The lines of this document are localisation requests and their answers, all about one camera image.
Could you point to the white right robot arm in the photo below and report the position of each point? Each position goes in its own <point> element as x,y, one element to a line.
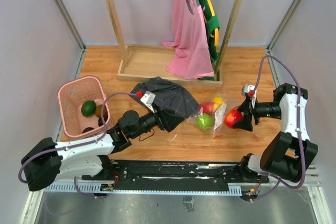
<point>290,152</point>

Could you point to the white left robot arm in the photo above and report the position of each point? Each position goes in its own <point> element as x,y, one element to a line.
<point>48,161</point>

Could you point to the yellow fake lemon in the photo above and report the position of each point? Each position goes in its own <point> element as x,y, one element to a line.
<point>218,100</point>

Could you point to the orange fake fruit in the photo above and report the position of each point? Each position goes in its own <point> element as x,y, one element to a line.
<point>99,111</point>

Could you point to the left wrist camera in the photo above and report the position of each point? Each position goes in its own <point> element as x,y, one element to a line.
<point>147,98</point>

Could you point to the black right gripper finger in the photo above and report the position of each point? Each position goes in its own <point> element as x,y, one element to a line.
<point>244,123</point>
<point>246,107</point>

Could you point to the dark fake plum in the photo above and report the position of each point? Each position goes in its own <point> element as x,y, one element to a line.
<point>88,129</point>

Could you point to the red yellow fake mango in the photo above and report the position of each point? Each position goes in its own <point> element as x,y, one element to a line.
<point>209,107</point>

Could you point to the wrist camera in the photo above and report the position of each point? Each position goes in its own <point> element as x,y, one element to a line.
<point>249,91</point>
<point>147,98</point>

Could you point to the wooden clothes rack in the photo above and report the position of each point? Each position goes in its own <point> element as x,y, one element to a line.
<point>141,62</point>

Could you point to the green fake apple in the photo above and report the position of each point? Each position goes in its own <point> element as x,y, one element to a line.
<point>204,121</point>

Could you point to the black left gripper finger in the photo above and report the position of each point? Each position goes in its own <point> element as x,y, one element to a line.
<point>171,123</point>
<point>168,115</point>

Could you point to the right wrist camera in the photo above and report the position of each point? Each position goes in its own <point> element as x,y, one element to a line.
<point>249,91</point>

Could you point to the dark grey checked cloth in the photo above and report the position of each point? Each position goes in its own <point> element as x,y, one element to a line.
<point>169,96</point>

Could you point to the dark green fake lime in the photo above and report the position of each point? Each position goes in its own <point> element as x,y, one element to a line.
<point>88,108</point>

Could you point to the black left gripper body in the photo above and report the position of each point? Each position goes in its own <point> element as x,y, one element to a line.
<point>150,120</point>

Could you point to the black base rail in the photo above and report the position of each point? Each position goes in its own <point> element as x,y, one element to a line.
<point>174,175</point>

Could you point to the red fake apple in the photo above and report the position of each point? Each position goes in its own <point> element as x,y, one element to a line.
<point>232,117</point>

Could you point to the pink plastic basket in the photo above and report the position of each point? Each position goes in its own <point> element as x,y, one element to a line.
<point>71,97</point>

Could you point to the clear zip top bag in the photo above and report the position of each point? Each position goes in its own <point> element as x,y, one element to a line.
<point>219,129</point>

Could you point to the pink t-shirt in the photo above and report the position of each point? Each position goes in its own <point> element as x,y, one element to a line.
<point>192,59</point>

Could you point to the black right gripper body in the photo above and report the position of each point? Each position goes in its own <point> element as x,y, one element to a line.
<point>266,109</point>

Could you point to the green t-shirt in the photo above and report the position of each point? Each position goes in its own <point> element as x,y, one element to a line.
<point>211,30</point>

